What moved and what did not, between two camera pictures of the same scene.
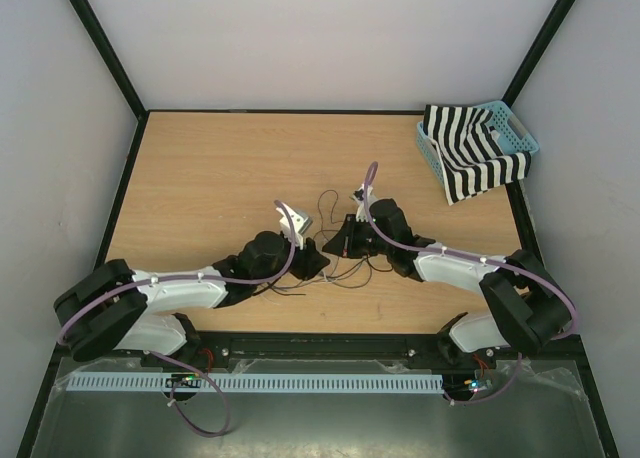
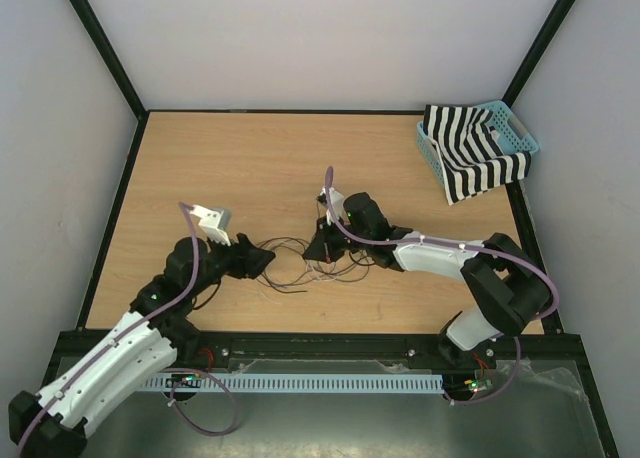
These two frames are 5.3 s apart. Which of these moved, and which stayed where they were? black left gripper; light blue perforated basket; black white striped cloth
Moved: black left gripper
Stayed: light blue perforated basket; black white striped cloth
